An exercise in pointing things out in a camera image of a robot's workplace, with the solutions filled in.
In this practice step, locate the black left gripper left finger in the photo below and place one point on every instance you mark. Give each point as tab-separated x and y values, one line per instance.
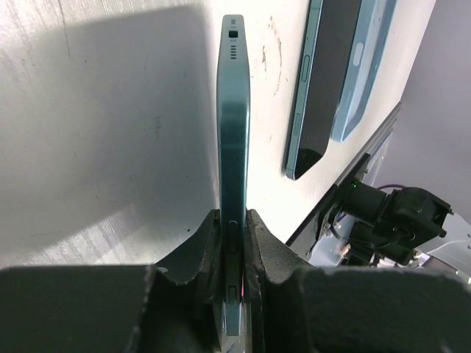
174	305

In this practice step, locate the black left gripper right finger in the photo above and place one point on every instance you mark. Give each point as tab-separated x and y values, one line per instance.
292	306

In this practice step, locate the light blue phone case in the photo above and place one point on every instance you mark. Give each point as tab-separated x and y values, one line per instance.
372	30

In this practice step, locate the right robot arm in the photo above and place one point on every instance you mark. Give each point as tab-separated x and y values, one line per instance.
391	225

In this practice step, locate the black table edge rail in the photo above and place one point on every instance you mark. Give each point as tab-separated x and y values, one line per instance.
326	212

